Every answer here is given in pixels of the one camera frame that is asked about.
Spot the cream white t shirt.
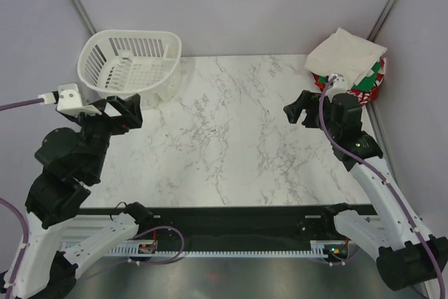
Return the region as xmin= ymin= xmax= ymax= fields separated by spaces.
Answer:
xmin=304 ymin=27 xmax=387 ymax=88

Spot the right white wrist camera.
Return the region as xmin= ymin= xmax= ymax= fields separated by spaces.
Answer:
xmin=325 ymin=74 xmax=349 ymax=99

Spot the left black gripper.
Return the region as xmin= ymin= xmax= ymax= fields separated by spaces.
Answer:
xmin=72 ymin=93 xmax=146 ymax=178

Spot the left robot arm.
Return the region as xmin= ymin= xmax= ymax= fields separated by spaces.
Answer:
xmin=1 ymin=94 xmax=154 ymax=298

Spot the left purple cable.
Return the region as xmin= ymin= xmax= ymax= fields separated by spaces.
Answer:
xmin=0 ymin=97 xmax=186 ymax=299

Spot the folded red printed t shirt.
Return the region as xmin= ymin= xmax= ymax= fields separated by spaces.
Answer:
xmin=321 ymin=57 xmax=386 ymax=106

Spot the white slotted cable duct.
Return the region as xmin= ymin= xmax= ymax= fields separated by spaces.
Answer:
xmin=104 ymin=241 xmax=351 ymax=258

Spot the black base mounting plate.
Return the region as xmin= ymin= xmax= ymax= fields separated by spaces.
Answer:
xmin=112 ymin=206 xmax=362 ymax=253

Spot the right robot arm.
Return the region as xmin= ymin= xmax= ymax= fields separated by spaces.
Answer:
xmin=283 ymin=90 xmax=447 ymax=298

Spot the purple cable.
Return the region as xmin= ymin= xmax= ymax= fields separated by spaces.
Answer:
xmin=318 ymin=74 xmax=448 ymax=299
xmin=0 ymin=97 xmax=186 ymax=299

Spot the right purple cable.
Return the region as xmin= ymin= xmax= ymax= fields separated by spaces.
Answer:
xmin=318 ymin=74 xmax=448 ymax=299

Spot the folded green t shirt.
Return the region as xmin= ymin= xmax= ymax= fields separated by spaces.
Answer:
xmin=313 ymin=60 xmax=382 ymax=92

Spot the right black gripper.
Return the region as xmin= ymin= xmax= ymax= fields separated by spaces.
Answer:
xmin=283 ymin=90 xmax=341 ymax=139

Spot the white plastic laundry basket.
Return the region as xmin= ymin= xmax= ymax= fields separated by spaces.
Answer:
xmin=77 ymin=29 xmax=182 ymax=109

